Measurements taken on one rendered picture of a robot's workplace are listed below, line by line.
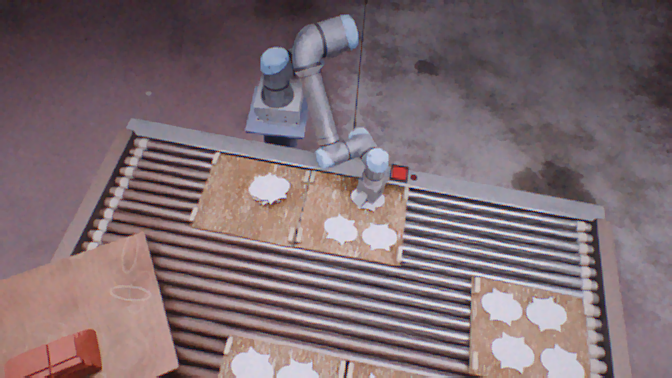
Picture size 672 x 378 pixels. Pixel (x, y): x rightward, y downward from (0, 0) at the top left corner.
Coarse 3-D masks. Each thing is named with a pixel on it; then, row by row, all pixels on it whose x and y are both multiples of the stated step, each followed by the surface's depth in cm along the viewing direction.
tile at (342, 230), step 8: (328, 224) 182; (336, 224) 182; (344, 224) 182; (352, 224) 183; (328, 232) 180; (336, 232) 181; (344, 232) 181; (352, 232) 181; (336, 240) 179; (344, 240) 179; (352, 240) 179
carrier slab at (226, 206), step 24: (216, 168) 194; (240, 168) 194; (264, 168) 195; (288, 168) 195; (216, 192) 188; (240, 192) 189; (288, 192) 190; (216, 216) 183; (240, 216) 183; (264, 216) 184; (288, 216) 184; (264, 240) 179
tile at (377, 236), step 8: (368, 232) 181; (376, 232) 181; (384, 232) 181; (392, 232) 182; (368, 240) 179; (376, 240) 180; (384, 240) 180; (392, 240) 180; (376, 248) 178; (384, 248) 178
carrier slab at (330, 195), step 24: (312, 192) 190; (336, 192) 191; (384, 192) 192; (312, 216) 185; (336, 216) 185; (360, 216) 186; (384, 216) 186; (312, 240) 180; (360, 240) 181; (384, 264) 178
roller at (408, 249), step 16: (112, 192) 188; (128, 192) 188; (176, 208) 188; (192, 208) 186; (416, 256) 182; (432, 256) 181; (448, 256) 181; (464, 256) 181; (512, 272) 179; (528, 272) 179; (544, 272) 180; (576, 288) 179; (592, 288) 178
